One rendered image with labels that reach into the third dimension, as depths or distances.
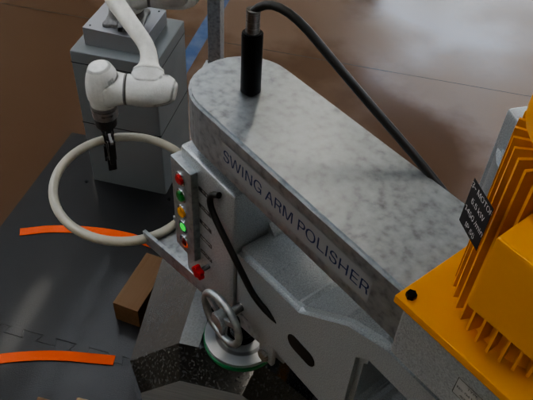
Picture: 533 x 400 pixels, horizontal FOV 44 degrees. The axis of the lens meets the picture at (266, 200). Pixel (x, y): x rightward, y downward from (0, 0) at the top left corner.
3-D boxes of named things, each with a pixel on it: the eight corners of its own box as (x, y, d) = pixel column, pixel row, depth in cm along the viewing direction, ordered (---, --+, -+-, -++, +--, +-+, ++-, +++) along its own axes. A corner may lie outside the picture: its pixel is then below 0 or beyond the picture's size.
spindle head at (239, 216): (343, 327, 162) (372, 199, 130) (272, 375, 151) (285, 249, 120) (254, 237, 181) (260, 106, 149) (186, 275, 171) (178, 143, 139)
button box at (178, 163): (204, 257, 158) (201, 170, 138) (194, 262, 157) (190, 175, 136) (185, 236, 162) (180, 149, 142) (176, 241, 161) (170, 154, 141)
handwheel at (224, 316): (269, 340, 155) (273, 302, 144) (235, 362, 150) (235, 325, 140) (231, 298, 163) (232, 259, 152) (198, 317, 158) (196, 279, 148)
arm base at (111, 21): (99, 31, 285) (98, 20, 282) (111, 6, 301) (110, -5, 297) (141, 36, 286) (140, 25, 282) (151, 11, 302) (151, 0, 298)
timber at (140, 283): (148, 268, 305) (146, 251, 297) (171, 276, 303) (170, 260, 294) (115, 318, 285) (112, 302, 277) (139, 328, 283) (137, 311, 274)
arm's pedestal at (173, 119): (81, 186, 344) (52, 54, 287) (118, 127, 378) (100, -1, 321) (171, 205, 337) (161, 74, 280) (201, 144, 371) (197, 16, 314)
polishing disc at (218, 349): (280, 307, 196) (280, 305, 195) (277, 371, 181) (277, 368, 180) (208, 301, 196) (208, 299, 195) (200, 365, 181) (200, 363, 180)
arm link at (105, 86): (85, 112, 214) (125, 114, 215) (79, 74, 203) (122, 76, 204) (90, 90, 221) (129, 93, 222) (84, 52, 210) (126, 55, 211)
